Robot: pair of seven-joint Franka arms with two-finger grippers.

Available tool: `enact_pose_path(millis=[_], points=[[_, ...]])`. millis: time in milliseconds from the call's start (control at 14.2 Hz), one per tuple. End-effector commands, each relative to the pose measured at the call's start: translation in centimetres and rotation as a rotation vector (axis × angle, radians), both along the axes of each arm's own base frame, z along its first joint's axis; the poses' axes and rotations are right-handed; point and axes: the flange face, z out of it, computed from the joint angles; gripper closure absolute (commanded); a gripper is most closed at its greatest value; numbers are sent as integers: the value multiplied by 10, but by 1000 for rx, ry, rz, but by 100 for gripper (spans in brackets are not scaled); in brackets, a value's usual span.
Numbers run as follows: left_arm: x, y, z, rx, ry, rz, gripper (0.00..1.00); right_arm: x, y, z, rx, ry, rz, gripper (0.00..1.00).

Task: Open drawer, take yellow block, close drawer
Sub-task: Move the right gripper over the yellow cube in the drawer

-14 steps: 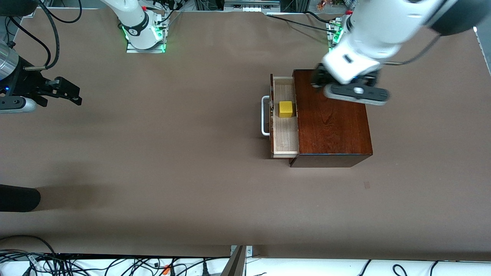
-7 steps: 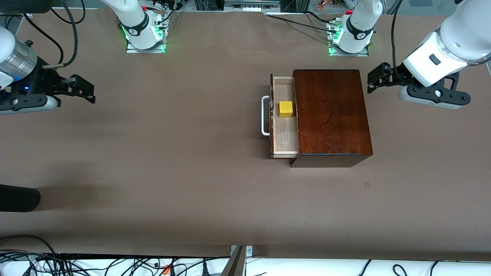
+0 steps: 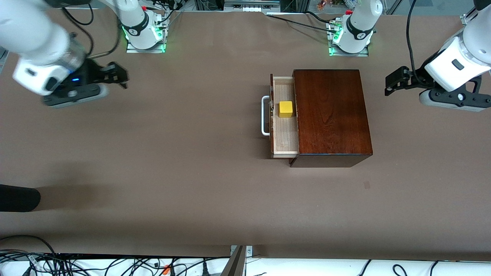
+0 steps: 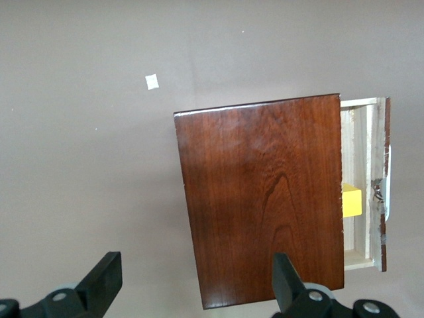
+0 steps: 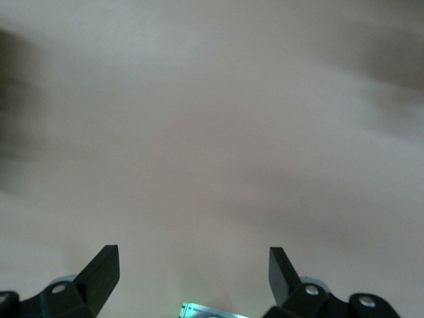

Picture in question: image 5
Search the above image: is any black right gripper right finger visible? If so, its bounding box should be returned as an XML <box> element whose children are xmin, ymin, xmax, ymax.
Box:
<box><xmin>264</xmin><ymin>246</ymin><xmax>334</xmax><ymax>318</ymax></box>

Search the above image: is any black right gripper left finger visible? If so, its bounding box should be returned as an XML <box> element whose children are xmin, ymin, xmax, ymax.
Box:
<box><xmin>39</xmin><ymin>244</ymin><xmax>121</xmax><ymax>318</ymax></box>

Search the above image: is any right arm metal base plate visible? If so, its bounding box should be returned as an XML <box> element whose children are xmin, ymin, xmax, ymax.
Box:
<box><xmin>178</xmin><ymin>301</ymin><xmax>252</xmax><ymax>318</ymax></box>

